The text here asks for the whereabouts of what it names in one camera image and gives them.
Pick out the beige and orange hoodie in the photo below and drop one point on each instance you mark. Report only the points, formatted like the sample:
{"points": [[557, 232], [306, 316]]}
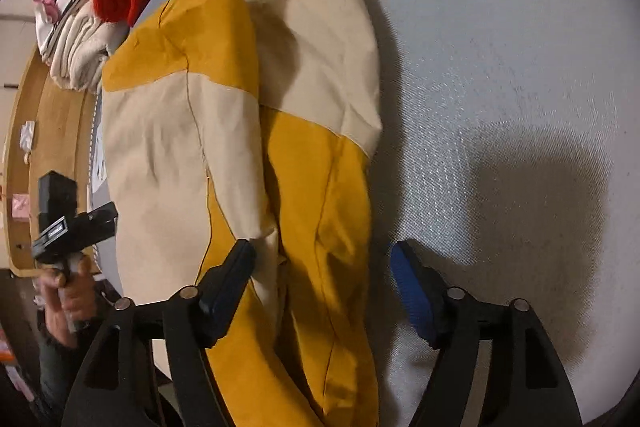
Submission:
{"points": [[255, 119]]}

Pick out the cream folded blanket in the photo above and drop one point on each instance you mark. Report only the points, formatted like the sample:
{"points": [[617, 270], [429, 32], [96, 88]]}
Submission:
{"points": [[84, 45]]}

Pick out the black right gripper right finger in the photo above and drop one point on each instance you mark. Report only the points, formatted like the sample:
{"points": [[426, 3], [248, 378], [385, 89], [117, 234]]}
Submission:
{"points": [[526, 384]]}

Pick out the left hand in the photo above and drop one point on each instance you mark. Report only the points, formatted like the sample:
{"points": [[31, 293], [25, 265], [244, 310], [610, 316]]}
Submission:
{"points": [[68, 302]]}

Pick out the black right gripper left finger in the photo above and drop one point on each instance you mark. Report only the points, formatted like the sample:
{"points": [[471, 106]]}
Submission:
{"points": [[147, 365]]}

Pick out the grey printed bed sheet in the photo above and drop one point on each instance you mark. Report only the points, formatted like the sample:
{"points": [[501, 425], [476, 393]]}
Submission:
{"points": [[509, 161]]}

